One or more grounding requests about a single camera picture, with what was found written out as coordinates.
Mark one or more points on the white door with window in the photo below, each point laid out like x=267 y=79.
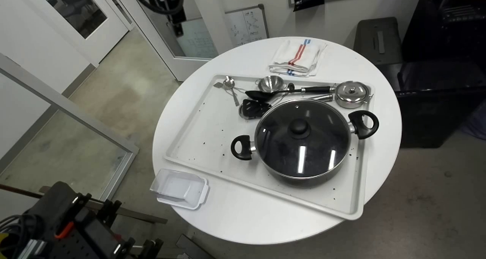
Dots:
x=68 y=12

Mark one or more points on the black stool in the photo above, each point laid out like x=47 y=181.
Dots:
x=377 y=40

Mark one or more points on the glass partition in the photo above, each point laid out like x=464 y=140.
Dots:
x=64 y=152

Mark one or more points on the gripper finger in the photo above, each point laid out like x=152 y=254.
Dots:
x=178 y=23

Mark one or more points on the small steel pot lid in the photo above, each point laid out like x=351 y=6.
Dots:
x=352 y=90

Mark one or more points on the black slotted spatula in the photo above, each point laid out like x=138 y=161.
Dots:
x=256 y=109

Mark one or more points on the small steel bowl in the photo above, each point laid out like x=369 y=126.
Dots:
x=270 y=83

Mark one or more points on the black cooking pot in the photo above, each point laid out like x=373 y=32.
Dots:
x=303 y=177

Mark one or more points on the white striped kitchen towel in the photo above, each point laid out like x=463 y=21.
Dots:
x=300 y=57

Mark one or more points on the black cabinet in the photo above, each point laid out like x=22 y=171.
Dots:
x=448 y=31

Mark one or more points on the black storage bin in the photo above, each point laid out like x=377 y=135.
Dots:
x=436 y=107

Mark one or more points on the white plastic tray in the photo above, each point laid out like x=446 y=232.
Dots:
x=205 y=145

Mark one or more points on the whiteboard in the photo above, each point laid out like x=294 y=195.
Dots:
x=243 y=25

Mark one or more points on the clear plastic container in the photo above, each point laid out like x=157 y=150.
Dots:
x=180 y=188

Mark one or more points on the black ladle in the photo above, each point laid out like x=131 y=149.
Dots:
x=262 y=95

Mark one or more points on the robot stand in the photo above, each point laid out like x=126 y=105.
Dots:
x=72 y=228

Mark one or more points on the small steel spatula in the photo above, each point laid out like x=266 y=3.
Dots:
x=234 y=97

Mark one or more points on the small steel pot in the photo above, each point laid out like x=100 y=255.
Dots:
x=351 y=102

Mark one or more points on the small steel spoon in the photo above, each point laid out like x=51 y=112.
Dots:
x=228 y=83

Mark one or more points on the glass pot lid, black knob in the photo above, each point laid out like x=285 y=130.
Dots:
x=303 y=145

